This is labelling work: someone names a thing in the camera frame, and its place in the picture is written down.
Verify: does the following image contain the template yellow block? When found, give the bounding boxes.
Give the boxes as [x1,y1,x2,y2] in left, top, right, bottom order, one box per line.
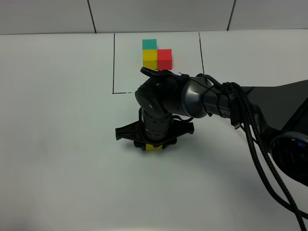
[142,50,158,70]

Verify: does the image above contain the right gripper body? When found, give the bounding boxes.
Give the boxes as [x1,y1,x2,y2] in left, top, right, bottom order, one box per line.
[115,108,194,145]

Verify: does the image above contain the template teal block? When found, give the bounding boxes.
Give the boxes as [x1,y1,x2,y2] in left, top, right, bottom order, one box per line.
[142,39,157,50]

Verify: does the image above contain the template red block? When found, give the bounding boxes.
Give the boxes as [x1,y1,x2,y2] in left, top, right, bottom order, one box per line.
[157,49,173,70]

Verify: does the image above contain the right arm black cables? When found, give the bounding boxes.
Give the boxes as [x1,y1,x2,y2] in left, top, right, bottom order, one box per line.
[140,67,308,231]

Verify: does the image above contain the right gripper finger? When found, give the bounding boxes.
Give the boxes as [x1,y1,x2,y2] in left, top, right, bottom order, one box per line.
[133,141,146,151]
[162,139,177,149]

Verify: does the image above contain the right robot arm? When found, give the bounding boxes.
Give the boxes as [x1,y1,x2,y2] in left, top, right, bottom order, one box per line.
[115,68,308,185]

